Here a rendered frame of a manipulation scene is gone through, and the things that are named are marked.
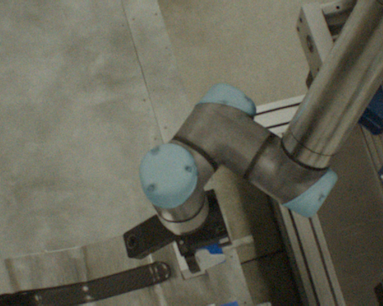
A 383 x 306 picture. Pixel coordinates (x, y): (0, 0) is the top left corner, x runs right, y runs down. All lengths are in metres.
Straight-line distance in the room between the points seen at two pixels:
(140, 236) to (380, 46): 0.50
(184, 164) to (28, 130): 0.62
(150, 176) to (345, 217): 1.21
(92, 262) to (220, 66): 1.21
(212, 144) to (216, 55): 1.47
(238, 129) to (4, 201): 0.63
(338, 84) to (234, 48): 1.58
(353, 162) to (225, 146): 1.18
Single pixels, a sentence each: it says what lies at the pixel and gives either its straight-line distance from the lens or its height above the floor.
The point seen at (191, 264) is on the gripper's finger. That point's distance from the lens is 1.32.
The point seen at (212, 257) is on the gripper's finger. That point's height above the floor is 1.00.
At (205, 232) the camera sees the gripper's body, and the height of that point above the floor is 1.09.
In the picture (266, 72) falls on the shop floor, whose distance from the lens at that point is 2.59.
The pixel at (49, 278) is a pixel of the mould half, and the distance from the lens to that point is 1.47.
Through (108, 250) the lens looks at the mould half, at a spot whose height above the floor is 0.88.
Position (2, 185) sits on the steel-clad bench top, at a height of 0.80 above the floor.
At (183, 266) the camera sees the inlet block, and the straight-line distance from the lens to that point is 1.42.
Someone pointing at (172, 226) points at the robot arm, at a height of 1.17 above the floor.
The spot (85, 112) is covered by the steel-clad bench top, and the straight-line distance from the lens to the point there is 1.67.
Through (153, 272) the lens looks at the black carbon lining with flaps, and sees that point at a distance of 1.49.
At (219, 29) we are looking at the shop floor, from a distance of 2.64.
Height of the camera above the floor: 2.34
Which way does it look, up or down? 71 degrees down
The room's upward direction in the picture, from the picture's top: 3 degrees clockwise
